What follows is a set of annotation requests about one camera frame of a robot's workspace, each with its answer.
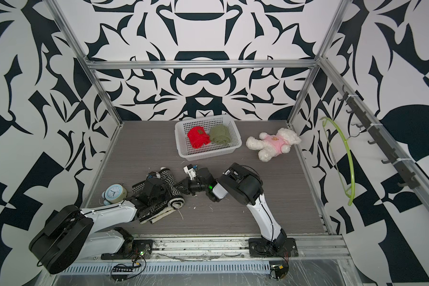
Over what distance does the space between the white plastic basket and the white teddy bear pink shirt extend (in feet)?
0.29

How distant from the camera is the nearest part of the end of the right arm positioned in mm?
800

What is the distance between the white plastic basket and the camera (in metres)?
1.02

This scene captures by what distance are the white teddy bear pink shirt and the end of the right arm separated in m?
0.30

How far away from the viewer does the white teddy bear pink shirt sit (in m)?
0.95
